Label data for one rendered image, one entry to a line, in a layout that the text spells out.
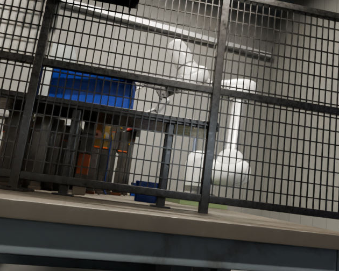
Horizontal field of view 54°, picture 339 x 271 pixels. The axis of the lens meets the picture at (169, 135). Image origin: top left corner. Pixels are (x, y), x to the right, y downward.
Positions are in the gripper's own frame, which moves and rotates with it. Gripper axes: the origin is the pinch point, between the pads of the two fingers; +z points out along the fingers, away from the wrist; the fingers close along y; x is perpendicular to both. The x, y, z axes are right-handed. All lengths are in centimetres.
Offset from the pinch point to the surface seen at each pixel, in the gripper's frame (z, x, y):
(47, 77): 35.5, 26.7, 19.9
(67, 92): 30, 51, 3
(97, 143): 28.2, 2.8, -11.8
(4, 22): 40, 55, 33
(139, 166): -3, -243, -23
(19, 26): 35, 55, 30
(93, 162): 33.7, 2.1, -19.6
